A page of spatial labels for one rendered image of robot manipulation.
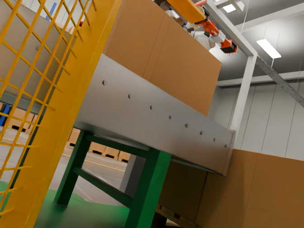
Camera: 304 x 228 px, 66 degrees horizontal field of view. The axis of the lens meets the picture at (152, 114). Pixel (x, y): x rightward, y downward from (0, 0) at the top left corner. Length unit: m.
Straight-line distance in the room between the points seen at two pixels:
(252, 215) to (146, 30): 0.86
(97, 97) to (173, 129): 0.30
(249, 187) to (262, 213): 0.11
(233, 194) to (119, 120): 0.68
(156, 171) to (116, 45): 0.45
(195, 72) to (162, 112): 0.39
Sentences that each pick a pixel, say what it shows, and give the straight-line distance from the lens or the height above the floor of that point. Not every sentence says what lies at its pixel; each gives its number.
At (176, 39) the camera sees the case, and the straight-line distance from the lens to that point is 1.04.
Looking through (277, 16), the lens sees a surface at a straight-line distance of 9.11.
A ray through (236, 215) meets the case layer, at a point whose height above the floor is 0.26.
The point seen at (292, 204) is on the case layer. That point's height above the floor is 0.37.
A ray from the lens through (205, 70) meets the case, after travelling 1.17.
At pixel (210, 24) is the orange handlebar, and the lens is 1.57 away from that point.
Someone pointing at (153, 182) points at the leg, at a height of 0.30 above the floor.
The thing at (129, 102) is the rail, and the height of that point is 0.51.
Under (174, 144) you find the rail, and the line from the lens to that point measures 0.83.
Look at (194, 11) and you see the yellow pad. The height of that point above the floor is 1.14.
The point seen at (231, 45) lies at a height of 1.26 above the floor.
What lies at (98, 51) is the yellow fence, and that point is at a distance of 0.56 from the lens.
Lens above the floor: 0.36
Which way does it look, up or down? 11 degrees up
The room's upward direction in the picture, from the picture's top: 18 degrees clockwise
